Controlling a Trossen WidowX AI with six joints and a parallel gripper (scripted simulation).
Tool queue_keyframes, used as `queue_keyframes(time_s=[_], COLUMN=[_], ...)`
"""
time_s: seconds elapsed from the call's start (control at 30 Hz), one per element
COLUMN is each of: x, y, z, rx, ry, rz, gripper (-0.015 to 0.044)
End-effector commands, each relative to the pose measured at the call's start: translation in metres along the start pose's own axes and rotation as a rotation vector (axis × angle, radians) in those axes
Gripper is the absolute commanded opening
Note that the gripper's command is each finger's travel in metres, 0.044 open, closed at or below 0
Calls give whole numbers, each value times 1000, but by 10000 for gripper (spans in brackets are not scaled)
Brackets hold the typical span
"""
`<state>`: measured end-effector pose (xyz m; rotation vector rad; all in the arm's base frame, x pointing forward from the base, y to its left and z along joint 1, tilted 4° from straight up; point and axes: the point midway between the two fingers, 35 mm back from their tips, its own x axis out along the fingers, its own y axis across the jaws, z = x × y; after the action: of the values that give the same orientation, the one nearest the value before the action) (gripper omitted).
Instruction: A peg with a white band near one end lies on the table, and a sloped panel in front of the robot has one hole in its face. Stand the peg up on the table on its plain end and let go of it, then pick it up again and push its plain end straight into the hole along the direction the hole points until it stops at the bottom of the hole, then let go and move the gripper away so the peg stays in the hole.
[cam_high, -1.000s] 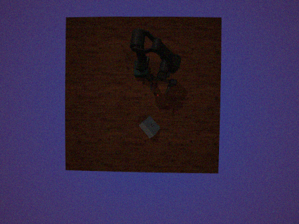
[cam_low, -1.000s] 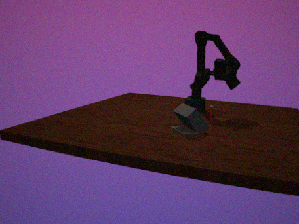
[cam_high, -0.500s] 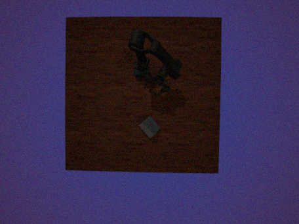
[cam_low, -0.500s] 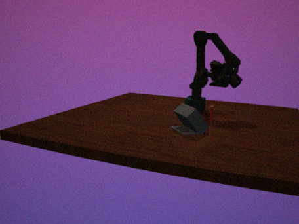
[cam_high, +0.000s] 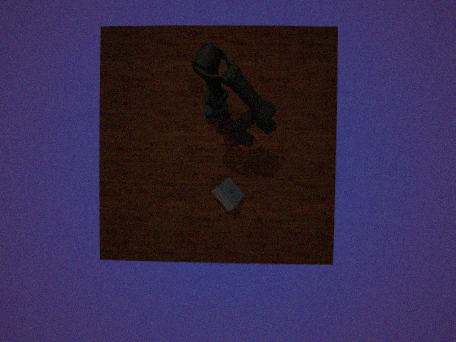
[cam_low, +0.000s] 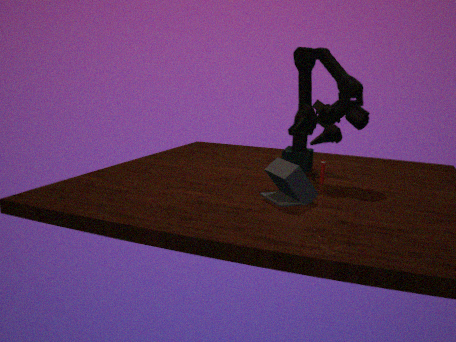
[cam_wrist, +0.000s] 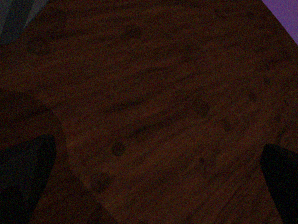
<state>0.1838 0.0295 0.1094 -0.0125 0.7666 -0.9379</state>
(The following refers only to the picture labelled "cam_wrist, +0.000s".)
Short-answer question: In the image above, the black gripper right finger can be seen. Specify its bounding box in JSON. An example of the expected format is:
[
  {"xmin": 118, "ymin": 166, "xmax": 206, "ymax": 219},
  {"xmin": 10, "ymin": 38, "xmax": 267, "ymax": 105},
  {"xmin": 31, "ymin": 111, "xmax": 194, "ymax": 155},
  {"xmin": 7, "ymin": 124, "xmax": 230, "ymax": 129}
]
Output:
[{"xmin": 259, "ymin": 144, "xmax": 298, "ymax": 224}]

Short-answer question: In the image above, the dark grey sloped panel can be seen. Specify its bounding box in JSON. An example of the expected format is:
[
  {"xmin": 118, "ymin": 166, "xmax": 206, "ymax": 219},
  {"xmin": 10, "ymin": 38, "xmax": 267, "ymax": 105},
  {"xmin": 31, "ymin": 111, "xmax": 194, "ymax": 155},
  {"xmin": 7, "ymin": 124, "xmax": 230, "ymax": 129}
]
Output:
[{"xmin": 0, "ymin": 0, "xmax": 49, "ymax": 44}]

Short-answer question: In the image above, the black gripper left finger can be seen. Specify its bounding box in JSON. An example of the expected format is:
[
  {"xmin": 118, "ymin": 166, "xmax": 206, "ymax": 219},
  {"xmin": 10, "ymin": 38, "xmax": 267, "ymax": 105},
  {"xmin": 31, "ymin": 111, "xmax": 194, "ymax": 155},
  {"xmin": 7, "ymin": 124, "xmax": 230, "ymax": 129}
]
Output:
[{"xmin": 0, "ymin": 135, "xmax": 57, "ymax": 224}]

